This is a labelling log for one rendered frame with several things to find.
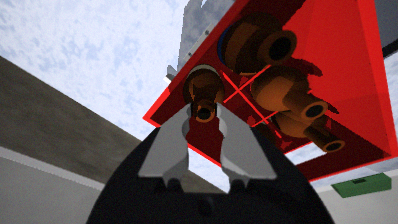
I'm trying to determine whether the red crate with dividers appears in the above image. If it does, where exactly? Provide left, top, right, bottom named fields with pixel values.
left=142, top=0, right=398, bottom=182

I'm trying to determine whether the orange-brown bottle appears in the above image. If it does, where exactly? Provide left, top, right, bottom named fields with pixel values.
left=269, top=110, right=345, bottom=153
left=243, top=64, right=328, bottom=120

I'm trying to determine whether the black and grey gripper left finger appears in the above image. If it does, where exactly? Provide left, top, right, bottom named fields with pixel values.
left=86, top=102, right=193, bottom=224

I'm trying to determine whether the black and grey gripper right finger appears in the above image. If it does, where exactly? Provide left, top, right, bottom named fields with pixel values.
left=215, top=102, right=335, bottom=224

